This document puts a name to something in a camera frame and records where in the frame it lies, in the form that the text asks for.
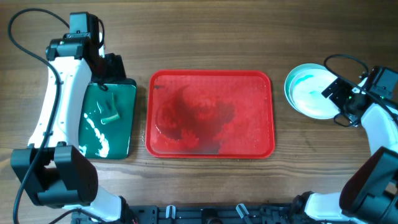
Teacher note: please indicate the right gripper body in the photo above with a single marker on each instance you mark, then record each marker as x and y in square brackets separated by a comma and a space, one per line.
[346, 97]

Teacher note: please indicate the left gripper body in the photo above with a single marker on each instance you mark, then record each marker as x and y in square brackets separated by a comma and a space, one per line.
[110, 70]

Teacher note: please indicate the green scrub sponge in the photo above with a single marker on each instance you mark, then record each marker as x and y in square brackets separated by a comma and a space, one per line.
[108, 111]

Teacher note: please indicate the white plate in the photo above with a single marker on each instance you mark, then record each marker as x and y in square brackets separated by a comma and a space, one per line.
[305, 91]
[293, 73]

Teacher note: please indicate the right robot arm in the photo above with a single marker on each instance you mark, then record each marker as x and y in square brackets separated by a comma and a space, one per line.
[364, 198]

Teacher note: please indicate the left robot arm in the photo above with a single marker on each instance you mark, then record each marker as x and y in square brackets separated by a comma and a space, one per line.
[51, 169]

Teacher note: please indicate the dark green water tray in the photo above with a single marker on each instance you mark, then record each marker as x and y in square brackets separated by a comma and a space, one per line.
[109, 141]

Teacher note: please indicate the red plastic tray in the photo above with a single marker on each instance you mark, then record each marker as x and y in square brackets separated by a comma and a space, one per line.
[210, 114]

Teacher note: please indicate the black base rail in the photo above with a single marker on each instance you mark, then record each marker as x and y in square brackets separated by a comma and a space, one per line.
[256, 214]

